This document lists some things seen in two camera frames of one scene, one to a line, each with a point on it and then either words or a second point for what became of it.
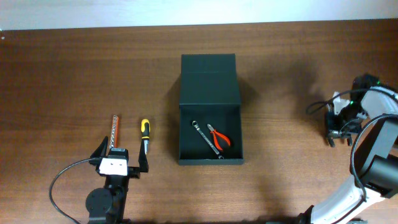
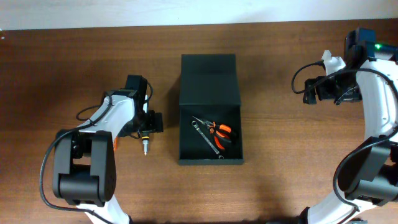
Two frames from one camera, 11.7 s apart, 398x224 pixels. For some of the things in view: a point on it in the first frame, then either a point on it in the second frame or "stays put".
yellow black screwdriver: (145, 127) stays put
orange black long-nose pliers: (333, 134) to (222, 130)
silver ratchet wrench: (195, 124) stays put
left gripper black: (134, 172) to (153, 124)
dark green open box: (210, 94) stays put
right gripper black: (331, 124) to (323, 94)
